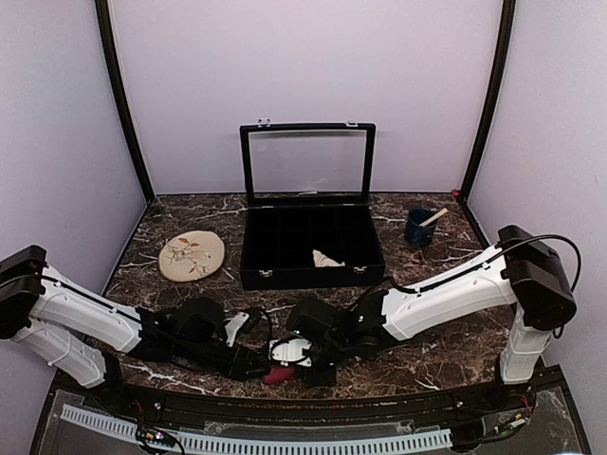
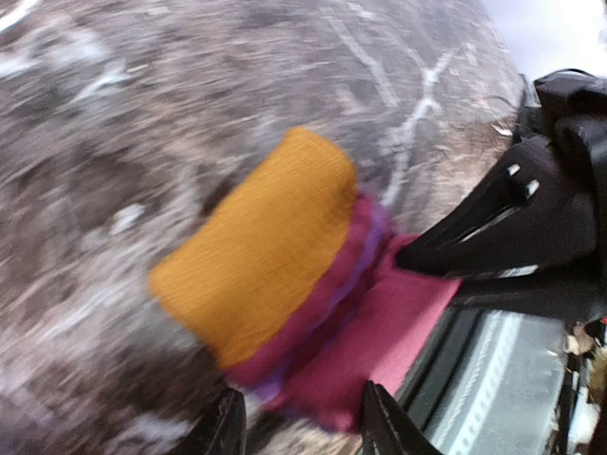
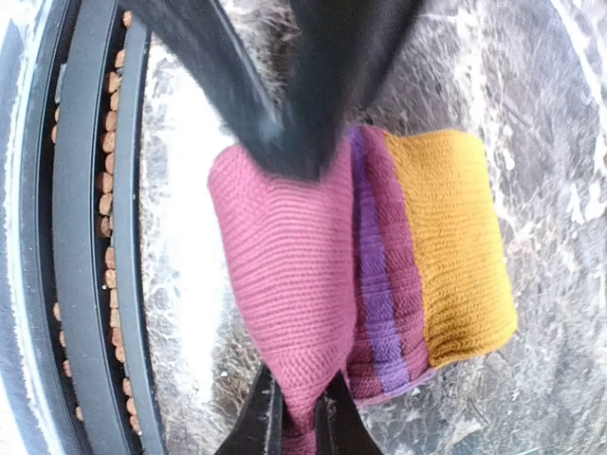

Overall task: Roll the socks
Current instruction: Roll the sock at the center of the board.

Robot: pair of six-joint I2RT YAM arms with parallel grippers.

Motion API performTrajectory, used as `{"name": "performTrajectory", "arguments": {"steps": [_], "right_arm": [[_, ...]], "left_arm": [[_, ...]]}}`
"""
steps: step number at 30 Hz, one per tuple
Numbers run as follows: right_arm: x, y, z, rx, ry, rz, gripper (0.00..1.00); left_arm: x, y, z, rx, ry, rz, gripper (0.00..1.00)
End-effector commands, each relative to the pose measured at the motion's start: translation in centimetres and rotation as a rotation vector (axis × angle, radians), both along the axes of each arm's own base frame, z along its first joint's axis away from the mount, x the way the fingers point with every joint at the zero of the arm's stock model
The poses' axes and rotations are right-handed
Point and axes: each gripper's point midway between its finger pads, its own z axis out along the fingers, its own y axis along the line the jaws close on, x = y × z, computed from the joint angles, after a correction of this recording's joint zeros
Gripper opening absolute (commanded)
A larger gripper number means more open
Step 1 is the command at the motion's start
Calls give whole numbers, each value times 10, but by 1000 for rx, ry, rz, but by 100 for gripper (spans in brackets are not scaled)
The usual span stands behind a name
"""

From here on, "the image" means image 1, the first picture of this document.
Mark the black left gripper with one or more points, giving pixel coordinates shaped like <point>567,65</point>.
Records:
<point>238,363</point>

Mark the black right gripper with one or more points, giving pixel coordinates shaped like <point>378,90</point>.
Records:
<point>324,378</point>

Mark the beige brown block sock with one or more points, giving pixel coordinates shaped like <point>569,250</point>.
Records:
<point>321,260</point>

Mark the maroon purple orange sock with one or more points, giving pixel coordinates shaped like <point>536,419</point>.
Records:
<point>280,374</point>

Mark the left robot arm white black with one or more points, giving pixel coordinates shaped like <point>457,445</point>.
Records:
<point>45,312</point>

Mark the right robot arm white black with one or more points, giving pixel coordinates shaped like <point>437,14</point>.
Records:
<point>519,270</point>

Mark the beige round embroidered coaster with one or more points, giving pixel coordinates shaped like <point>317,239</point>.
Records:
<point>191,256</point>

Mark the dark blue mug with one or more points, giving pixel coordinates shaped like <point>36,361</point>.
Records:
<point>415,234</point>

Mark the wooden stick in mug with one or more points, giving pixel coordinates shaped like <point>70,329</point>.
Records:
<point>434,218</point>

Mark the black display case with lid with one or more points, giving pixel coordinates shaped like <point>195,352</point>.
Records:
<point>308,187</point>

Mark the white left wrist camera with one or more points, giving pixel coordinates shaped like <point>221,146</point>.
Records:
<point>242,323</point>

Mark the white slotted cable duct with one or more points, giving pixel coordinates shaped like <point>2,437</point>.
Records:
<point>188,442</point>

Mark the left black frame post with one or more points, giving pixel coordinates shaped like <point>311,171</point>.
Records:
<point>112,62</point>

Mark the black frame post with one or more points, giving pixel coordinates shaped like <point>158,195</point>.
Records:
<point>494,85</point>
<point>112,62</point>

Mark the right black frame post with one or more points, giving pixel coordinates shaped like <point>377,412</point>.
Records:
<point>494,85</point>

